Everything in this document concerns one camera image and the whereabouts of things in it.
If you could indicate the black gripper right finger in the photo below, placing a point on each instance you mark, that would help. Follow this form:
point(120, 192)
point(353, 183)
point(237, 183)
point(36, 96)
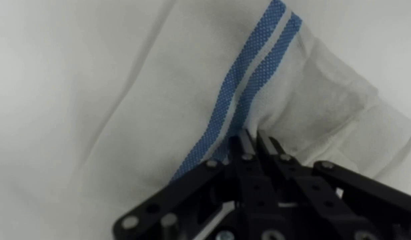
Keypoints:
point(329, 200)

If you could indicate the white towel with blue stripes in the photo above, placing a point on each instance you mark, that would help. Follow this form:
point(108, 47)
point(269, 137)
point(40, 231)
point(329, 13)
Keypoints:
point(169, 101)

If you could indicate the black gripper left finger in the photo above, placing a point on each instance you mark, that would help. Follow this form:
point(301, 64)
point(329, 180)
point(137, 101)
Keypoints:
point(205, 200)

